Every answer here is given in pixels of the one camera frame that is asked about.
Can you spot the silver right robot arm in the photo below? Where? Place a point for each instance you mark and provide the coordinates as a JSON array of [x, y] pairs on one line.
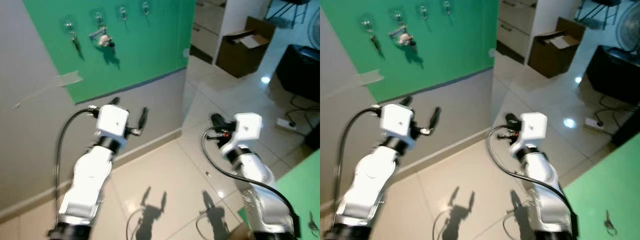
[[255, 180], [540, 180]]

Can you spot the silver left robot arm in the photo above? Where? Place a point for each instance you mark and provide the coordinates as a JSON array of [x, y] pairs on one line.
[[87, 185], [370, 185]]

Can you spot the clear tape piece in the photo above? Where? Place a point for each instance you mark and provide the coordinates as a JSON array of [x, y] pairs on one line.
[[370, 77], [70, 79]]

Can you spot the blue headed key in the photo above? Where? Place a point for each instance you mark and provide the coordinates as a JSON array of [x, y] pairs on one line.
[[110, 45], [411, 43]]

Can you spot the white power strip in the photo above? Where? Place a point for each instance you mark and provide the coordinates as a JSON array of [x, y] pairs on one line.
[[284, 124], [592, 124]]

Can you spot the open brown cardboard box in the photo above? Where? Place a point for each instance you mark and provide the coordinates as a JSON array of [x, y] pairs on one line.
[[240, 57], [550, 57]]

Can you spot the black cabinet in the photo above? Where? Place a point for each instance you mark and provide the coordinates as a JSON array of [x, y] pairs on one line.
[[312, 137], [630, 131]]

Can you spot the black case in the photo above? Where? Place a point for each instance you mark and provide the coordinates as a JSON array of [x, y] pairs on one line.
[[300, 72], [615, 75]]

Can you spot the white drawer cabinet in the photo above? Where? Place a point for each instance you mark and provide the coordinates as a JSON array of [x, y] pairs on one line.
[[515, 20], [207, 20]]

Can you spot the standing fan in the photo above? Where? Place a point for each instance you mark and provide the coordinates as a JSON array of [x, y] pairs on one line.
[[629, 30], [314, 27]]

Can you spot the black chair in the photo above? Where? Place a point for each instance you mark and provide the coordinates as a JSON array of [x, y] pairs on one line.
[[292, 2], [600, 2]]

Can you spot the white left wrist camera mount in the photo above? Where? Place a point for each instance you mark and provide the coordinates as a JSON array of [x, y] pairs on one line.
[[112, 120], [397, 120]]

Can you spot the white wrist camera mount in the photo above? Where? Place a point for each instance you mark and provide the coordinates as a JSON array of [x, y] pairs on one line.
[[245, 127], [397, 120], [112, 120], [532, 127]]

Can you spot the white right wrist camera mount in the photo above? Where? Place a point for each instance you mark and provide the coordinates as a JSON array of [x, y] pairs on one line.
[[532, 127], [245, 127]]

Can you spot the green wall sheet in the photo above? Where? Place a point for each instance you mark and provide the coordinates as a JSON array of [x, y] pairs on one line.
[[150, 45], [450, 45]]

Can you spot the clear adhesive wall hook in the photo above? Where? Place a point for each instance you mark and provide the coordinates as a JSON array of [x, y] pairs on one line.
[[122, 12], [69, 25], [145, 7], [98, 18], [398, 16], [366, 22], [423, 10], [446, 6]]

